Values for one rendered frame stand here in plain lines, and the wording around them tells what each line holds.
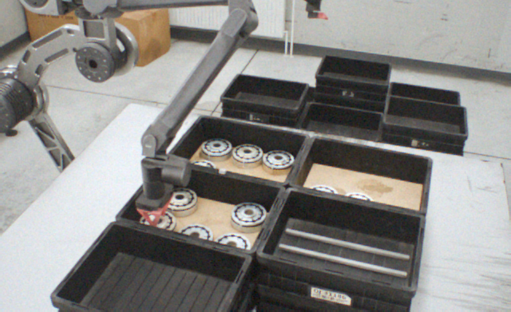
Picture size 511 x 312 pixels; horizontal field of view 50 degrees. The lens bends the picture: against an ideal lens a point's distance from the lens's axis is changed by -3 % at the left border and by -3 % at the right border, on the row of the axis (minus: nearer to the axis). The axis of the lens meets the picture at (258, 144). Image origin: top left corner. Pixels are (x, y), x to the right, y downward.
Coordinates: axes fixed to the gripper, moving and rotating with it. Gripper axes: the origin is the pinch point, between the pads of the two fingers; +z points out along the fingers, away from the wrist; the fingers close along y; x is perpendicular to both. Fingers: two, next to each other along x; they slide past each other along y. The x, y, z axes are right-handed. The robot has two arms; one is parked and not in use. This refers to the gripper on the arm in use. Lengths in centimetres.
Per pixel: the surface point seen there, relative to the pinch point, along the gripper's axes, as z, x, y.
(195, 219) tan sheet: 6.1, -6.8, 10.1
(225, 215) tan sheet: 6.0, -14.5, 14.8
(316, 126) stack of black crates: 52, -14, 149
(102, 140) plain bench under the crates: 20, 54, 56
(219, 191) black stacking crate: 2.1, -10.4, 20.2
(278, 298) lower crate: 10.1, -37.7, -7.5
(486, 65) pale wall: 77, -113, 329
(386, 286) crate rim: -5, -64, -8
